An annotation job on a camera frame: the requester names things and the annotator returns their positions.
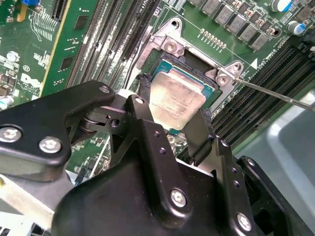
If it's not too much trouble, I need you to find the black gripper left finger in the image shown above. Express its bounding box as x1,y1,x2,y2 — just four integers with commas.
0,73,195,223

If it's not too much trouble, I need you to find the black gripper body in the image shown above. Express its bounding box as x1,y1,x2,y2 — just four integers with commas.
50,157,232,236

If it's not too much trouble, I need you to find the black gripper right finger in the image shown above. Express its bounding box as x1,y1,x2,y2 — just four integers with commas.
184,109,305,236

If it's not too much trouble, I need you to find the silver CPU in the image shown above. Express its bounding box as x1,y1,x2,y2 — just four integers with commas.
149,59,217,135

